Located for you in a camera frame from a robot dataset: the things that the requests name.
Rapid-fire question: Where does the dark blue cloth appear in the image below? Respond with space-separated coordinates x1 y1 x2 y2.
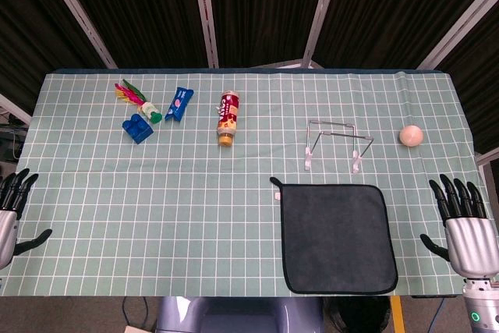
269 176 399 296

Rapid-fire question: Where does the blue snack packet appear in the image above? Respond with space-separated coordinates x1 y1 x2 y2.
164 87 195 122

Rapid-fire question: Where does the black pleated curtain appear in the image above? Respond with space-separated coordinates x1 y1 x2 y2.
0 0 499 154

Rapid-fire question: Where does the colourful feather shuttlecock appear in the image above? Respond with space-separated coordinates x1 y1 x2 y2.
114 78 163 125

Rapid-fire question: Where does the green grid-patterned table mat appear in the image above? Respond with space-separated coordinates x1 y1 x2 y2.
0 71 499 298

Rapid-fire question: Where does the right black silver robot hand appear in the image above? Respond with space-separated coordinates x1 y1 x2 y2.
419 174 499 280

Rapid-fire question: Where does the red yellow sauce bottle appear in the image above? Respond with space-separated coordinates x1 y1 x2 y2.
216 90 241 148

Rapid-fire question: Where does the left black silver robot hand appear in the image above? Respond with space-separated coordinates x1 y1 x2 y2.
0 168 53 271

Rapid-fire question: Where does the metal wire rack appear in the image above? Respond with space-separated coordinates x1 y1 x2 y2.
303 119 374 175

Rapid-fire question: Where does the peach pink ball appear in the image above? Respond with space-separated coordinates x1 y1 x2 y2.
398 124 424 148

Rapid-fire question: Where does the blue toy brick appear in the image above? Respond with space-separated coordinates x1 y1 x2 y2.
122 112 154 145

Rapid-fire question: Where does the white aluminium frame post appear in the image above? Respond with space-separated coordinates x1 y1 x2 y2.
189 0 220 69
302 0 344 69
0 93 33 126
37 0 119 69
416 0 499 70
474 150 499 166

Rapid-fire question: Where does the white aluminium frame crossbar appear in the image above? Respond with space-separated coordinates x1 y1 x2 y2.
249 58 324 69

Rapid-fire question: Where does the purple robot torso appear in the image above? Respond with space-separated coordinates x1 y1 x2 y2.
154 296 324 333

